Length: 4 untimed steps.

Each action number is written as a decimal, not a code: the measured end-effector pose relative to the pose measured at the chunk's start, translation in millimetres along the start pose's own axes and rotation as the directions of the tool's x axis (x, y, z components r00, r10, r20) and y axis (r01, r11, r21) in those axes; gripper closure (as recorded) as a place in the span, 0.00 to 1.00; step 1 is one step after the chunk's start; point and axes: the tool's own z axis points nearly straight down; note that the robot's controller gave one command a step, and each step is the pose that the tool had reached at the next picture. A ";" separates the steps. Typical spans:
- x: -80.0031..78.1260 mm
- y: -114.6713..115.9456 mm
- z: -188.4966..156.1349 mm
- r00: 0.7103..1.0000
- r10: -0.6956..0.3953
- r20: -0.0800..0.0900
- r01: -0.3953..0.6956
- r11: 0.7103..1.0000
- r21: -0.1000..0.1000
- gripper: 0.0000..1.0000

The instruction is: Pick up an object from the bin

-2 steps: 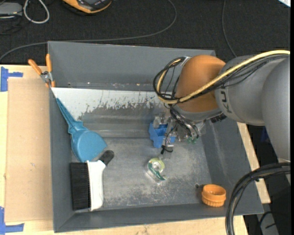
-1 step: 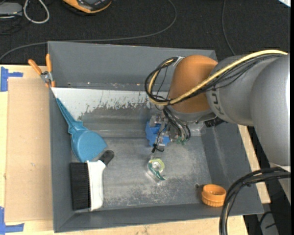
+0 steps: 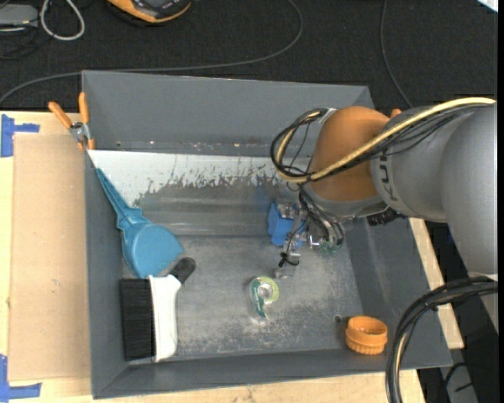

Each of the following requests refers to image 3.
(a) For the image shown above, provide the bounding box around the white brush with black bristles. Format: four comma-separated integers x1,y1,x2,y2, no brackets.
119,257,197,363

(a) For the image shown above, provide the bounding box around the blue plastic dustpan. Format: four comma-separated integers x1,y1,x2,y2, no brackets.
94,166,186,280

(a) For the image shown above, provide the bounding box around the grey metal bin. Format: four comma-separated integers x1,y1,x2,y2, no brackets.
80,70,454,400

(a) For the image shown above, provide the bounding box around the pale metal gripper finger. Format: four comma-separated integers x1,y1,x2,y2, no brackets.
274,241,304,280

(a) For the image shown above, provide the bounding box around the green clear tape dispenser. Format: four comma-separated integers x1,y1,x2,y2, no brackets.
249,275,281,319

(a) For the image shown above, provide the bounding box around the orange plastic ring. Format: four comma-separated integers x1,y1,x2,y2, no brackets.
344,315,390,356

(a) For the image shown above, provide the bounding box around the black cylinder on white bracket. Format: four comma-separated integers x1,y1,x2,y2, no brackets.
352,205,407,228

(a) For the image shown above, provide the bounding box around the brown cardboard board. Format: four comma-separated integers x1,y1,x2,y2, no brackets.
7,133,93,381

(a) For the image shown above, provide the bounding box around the blue block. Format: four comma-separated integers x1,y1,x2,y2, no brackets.
267,201,307,248

